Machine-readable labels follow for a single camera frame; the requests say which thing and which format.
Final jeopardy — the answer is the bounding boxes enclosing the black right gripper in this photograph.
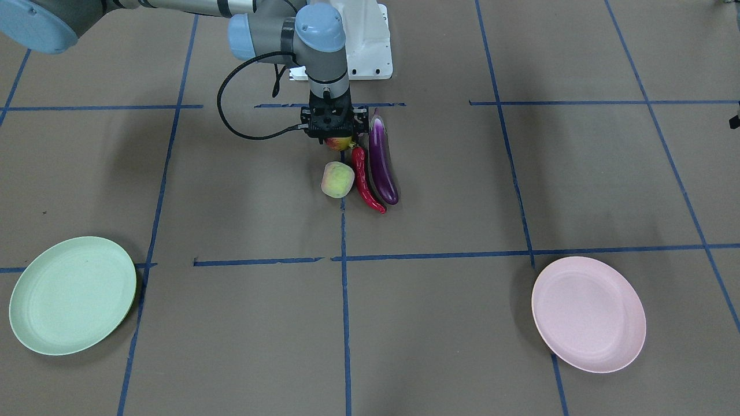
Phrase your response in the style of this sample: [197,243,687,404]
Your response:
[299,103,369,144]

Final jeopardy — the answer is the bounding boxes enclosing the red green mango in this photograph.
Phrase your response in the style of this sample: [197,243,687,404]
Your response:
[324,136,356,152]

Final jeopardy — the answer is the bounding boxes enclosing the red chili pepper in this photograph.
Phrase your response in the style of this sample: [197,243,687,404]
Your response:
[351,144,386,214]

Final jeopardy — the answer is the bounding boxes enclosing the pale green peach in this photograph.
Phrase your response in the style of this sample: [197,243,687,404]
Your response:
[320,161,355,199]

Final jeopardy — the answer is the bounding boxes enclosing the purple eggplant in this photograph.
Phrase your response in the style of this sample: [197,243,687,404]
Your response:
[368,108,399,205]

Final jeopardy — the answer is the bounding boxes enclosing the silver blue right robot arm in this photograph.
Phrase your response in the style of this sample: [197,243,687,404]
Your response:
[1,1,370,144]

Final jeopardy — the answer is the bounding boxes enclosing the light green plate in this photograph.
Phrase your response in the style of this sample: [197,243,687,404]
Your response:
[9,236,137,356]

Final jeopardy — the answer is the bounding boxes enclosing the light pink plate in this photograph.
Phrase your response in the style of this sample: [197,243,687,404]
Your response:
[531,256,647,374]

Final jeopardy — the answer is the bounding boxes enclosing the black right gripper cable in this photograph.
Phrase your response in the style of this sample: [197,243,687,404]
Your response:
[217,51,313,141]

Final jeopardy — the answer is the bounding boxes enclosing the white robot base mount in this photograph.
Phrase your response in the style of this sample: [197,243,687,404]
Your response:
[295,1,394,80]

